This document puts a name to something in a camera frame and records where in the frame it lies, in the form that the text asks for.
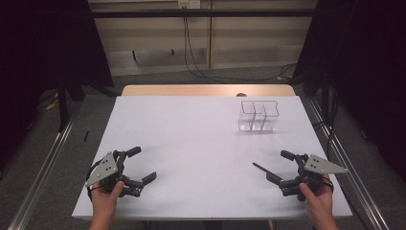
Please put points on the yellow floor tape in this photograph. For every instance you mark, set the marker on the yellow floor tape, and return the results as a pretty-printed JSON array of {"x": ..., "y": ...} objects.
[{"x": 52, "y": 103}]

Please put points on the person's left hand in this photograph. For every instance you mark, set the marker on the person's left hand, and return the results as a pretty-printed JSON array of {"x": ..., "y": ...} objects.
[{"x": 105, "y": 201}]

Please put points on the white table board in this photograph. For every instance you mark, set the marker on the white table board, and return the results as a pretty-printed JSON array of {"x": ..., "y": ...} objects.
[{"x": 198, "y": 153}]

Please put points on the black curtain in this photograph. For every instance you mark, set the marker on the black curtain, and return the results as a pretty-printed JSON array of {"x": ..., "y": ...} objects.
[
  {"x": 367, "y": 80},
  {"x": 48, "y": 64}
]

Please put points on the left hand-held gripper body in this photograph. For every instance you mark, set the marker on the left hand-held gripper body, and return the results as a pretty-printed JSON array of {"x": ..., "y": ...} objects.
[{"x": 103, "y": 167}]

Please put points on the black horizontal bar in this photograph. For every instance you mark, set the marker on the black horizontal bar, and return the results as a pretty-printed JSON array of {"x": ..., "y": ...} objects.
[{"x": 204, "y": 13}]

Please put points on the person's right hand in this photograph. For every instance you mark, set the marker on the person's right hand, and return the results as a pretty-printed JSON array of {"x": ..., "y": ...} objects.
[{"x": 317, "y": 201}]

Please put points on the clear acrylic organizer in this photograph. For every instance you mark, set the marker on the clear acrylic organizer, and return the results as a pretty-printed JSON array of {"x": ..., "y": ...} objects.
[{"x": 257, "y": 118}]

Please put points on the wooden table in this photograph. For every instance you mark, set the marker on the wooden table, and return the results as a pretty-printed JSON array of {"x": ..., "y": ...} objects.
[{"x": 191, "y": 90}]

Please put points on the small black floor item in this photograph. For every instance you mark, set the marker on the small black floor item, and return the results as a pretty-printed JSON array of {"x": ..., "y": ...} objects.
[{"x": 85, "y": 136}]

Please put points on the metal floor rail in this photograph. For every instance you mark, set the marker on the metal floor rail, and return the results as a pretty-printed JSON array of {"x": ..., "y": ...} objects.
[
  {"x": 41, "y": 166},
  {"x": 351, "y": 166}
]

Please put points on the white power outlet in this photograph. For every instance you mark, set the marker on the white power outlet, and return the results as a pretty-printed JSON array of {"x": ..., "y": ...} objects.
[{"x": 189, "y": 4}]

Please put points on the black stand leg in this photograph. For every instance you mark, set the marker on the black stand leg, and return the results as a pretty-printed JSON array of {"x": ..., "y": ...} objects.
[{"x": 63, "y": 105}]

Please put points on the wooden wall strip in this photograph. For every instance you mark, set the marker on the wooden wall strip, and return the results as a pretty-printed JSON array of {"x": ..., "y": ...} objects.
[{"x": 209, "y": 38}]

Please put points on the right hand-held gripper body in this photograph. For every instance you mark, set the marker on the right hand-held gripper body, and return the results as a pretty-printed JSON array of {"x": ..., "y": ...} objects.
[{"x": 319, "y": 166}]

